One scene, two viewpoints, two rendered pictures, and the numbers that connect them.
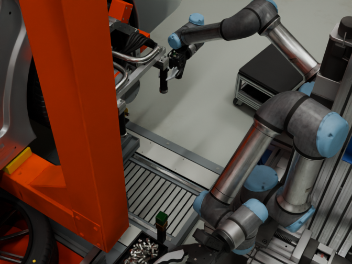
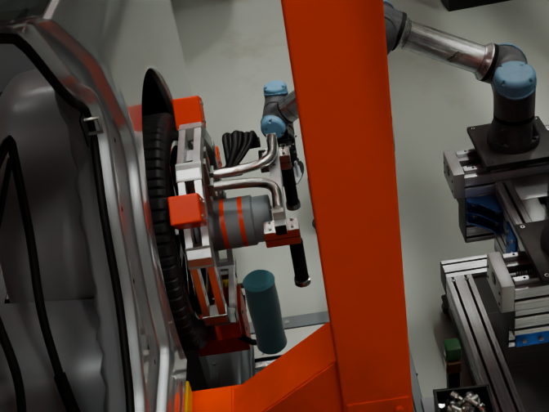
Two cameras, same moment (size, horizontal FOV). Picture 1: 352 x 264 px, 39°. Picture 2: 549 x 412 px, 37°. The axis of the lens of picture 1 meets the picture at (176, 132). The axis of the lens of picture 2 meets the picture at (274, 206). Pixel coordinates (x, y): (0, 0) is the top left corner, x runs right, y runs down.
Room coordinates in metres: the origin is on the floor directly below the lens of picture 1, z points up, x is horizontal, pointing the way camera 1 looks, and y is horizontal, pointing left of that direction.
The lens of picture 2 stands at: (0.01, 1.04, 2.22)
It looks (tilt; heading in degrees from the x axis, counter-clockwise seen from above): 36 degrees down; 332
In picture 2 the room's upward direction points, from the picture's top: 11 degrees counter-clockwise
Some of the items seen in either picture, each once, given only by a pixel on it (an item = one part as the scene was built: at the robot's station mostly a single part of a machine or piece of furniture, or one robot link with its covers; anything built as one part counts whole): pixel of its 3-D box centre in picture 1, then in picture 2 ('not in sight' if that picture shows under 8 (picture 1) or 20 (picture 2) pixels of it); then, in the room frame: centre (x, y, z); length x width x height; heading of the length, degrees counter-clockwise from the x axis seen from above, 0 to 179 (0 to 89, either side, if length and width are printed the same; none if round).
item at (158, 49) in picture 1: (133, 44); (240, 145); (1.74, 0.20, 1.03); 0.19 x 0.18 x 0.11; 59
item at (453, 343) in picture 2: (161, 218); (452, 349); (1.09, 0.05, 0.64); 0.04 x 0.04 x 0.04; 59
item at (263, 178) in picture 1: (260, 186); not in sight; (1.02, -0.31, 0.98); 0.13 x 0.12 x 0.14; 45
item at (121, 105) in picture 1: (113, 103); (282, 231); (1.47, 0.27, 0.93); 0.09 x 0.05 x 0.05; 59
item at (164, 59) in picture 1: (158, 60); (274, 158); (1.76, 0.09, 0.93); 0.09 x 0.05 x 0.05; 59
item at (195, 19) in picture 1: (194, 27); (276, 102); (1.98, -0.07, 0.95); 0.11 x 0.08 x 0.11; 141
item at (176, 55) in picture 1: (179, 57); (284, 150); (1.86, 0.00, 0.86); 0.12 x 0.08 x 0.09; 149
